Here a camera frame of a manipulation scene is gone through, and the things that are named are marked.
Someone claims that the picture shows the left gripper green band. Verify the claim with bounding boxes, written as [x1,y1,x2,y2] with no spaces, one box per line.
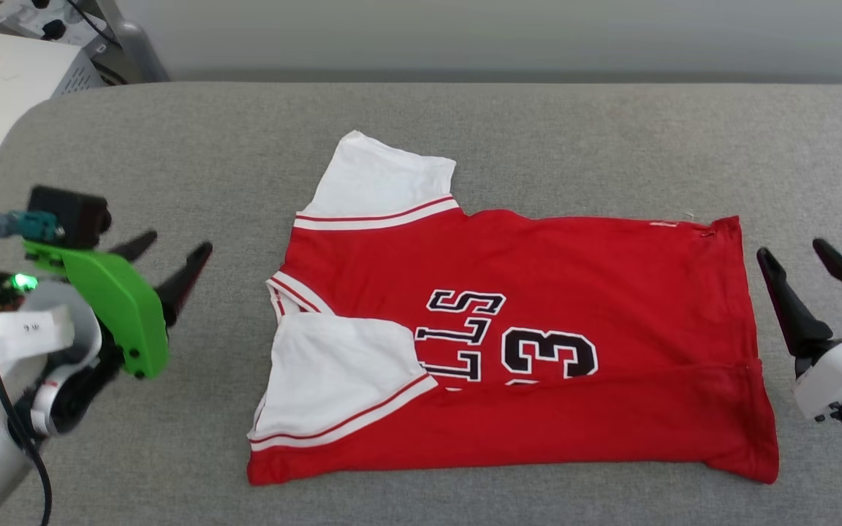
[0,229,214,380]

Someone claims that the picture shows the white equipment case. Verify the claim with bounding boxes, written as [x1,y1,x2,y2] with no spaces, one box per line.
[0,27,105,236]

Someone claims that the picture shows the red and white sports jersey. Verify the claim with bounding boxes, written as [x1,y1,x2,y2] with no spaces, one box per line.
[246,130,781,487]

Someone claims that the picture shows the teal camera cable connector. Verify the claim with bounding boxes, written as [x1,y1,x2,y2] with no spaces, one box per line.
[0,210,65,243]

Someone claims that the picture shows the large white paper cable tag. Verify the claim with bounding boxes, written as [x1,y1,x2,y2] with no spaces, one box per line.
[0,305,76,365]

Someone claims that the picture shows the grey fabric sofa cushion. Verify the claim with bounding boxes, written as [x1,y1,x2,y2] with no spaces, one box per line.
[0,80,842,526]

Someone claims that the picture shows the white power strip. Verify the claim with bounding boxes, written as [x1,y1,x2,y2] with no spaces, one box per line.
[0,0,112,46]

